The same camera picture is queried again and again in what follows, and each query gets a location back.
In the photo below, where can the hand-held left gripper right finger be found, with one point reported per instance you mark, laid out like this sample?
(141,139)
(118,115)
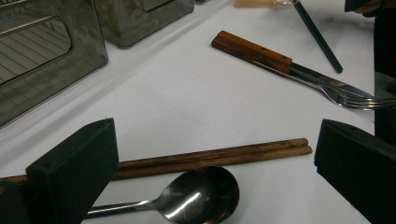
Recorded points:
(358,168)

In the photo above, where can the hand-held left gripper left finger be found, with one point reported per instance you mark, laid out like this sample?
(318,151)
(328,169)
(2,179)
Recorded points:
(71,174)

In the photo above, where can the dark green chopstick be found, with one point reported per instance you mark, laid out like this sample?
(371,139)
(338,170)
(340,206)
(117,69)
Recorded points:
(317,35)

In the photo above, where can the clear grey plastic container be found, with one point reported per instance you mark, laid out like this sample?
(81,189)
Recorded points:
(140,21)
(46,62)

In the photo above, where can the steel spoon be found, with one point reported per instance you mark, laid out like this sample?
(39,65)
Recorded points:
(202,196)

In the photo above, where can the brown wooden chopstick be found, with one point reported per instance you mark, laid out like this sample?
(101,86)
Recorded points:
(218,152)
(218,162)

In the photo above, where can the steel fork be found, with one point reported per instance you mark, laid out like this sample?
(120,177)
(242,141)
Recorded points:
(342,98)

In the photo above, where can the light wooden utensil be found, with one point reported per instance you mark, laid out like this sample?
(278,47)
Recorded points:
(255,3)

